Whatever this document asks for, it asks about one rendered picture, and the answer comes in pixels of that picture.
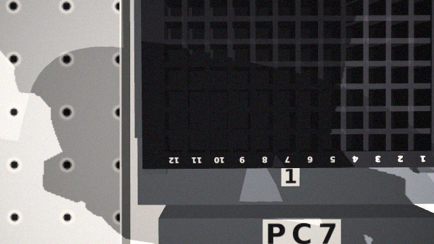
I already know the grey flat base plate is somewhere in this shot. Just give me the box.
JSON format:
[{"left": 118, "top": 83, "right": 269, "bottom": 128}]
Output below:
[{"left": 0, "top": 0, "right": 120, "bottom": 244}]

